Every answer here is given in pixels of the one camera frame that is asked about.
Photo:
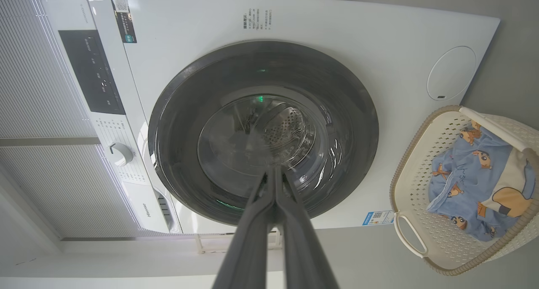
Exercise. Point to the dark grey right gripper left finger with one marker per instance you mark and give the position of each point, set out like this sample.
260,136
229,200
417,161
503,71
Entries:
248,247

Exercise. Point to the cream perforated laundry basket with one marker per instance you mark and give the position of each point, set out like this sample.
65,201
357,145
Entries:
414,175

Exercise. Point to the blue cartoon print garment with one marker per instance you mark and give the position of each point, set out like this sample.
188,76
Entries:
467,175

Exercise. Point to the black round glass washer door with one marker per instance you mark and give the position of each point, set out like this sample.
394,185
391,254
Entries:
185,124

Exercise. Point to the blue energy label sticker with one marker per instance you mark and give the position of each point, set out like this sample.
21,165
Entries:
377,218

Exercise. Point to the white control knob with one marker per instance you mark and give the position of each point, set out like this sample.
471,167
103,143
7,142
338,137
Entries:
120,154

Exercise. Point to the black QR code sticker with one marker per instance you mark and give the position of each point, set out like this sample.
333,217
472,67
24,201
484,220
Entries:
124,21

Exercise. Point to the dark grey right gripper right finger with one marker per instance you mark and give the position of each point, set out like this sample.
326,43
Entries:
303,247

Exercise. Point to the blue garment with cream panel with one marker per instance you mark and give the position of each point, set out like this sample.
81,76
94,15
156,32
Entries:
511,196

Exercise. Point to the white front-load washing machine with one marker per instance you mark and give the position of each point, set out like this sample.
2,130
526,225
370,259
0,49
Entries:
320,23

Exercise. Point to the round white filter cover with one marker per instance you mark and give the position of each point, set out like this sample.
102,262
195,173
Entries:
451,73

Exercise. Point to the perforated steel washer drum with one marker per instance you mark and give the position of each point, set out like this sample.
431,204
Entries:
288,129

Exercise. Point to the black washer display panel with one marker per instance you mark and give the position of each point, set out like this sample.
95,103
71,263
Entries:
90,70

